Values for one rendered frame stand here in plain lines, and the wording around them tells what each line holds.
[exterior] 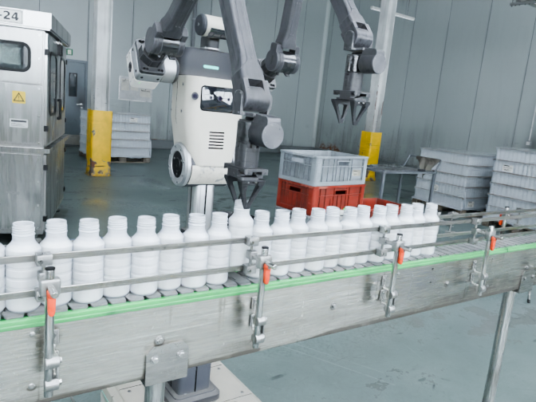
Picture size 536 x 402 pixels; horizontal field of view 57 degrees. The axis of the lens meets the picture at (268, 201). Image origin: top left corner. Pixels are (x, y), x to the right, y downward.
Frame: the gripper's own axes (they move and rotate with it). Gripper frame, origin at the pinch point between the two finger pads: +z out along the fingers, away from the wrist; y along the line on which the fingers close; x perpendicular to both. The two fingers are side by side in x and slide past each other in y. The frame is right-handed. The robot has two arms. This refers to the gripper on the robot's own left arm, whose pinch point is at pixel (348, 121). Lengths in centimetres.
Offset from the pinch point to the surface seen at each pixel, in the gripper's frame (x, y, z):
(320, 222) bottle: 21.9, -18.0, 26.4
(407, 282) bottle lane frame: -14, -21, 46
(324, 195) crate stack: -134, 159, 58
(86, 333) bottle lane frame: 82, -22, 45
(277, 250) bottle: 35, -18, 33
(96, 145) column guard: -123, 728, 90
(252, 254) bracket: 45, -22, 32
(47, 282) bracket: 90, -27, 31
